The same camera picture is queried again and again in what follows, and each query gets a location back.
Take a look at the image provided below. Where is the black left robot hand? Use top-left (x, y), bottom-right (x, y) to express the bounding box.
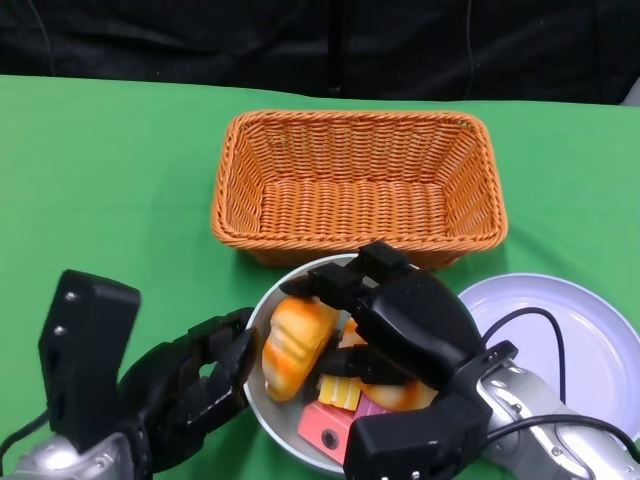
top-left (117, 307), bottom-right (259, 474)

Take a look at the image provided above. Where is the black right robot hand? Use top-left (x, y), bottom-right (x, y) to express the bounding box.
top-left (279, 240), bottom-right (486, 397)

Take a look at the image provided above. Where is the round orange-white bread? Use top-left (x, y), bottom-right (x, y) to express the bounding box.
top-left (339, 317), bottom-right (439, 414)

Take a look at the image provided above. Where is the pink roll toy cake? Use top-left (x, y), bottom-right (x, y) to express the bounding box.
top-left (354, 394), bottom-right (389, 417)

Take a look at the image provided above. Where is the yellow toy cake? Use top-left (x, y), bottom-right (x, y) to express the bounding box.
top-left (318, 375), bottom-right (362, 411)

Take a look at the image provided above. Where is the pale grey-green bowl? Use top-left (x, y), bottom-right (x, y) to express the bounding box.
top-left (245, 253), bottom-right (384, 476)

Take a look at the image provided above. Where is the long orange bread loaf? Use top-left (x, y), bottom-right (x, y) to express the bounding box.
top-left (261, 296), bottom-right (341, 403)

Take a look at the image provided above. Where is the pink block toy cake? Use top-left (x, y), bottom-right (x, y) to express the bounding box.
top-left (295, 401), bottom-right (354, 464)

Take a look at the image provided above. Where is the orange wicker basket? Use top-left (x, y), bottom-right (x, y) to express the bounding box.
top-left (210, 109), bottom-right (509, 271)

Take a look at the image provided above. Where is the lavender round plate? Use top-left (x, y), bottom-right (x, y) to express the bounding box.
top-left (457, 272), bottom-right (640, 444)

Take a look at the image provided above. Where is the green tablecloth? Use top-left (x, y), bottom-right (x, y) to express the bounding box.
top-left (0, 74), bottom-right (640, 480)

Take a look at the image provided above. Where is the white panel corner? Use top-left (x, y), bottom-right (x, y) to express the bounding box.
top-left (618, 78), bottom-right (640, 107)

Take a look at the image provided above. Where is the black backdrop curtain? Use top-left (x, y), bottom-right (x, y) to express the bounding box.
top-left (0, 0), bottom-right (640, 106)

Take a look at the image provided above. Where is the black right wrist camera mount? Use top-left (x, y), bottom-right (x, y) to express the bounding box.
top-left (343, 399), bottom-right (494, 480)

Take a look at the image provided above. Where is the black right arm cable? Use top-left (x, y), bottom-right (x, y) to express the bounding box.
top-left (482, 306), bottom-right (640, 454)

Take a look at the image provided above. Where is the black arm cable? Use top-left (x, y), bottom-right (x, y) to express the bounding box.
top-left (482, 306), bottom-right (640, 454)
top-left (0, 407), bottom-right (54, 454)

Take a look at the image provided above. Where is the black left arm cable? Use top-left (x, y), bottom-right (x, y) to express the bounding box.
top-left (0, 407), bottom-right (54, 454)

